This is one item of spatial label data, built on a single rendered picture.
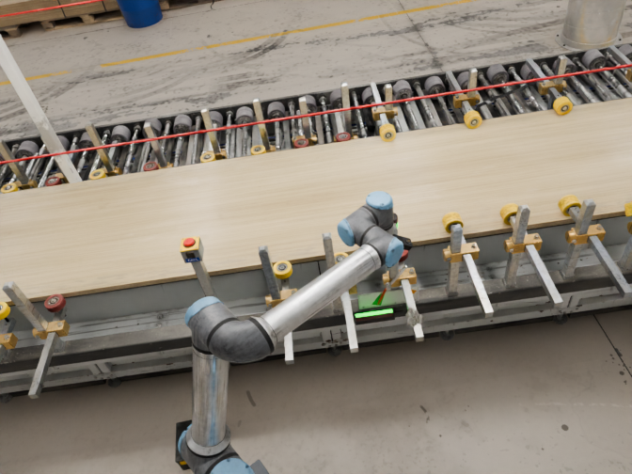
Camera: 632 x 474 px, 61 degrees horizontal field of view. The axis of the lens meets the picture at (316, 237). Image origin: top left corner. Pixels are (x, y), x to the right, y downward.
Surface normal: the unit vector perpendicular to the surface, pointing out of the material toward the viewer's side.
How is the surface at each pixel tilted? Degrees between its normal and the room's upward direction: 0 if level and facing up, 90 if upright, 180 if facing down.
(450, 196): 0
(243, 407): 0
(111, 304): 90
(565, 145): 0
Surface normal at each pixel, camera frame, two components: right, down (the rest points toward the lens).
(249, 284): 0.08, 0.70
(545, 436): -0.12, -0.70
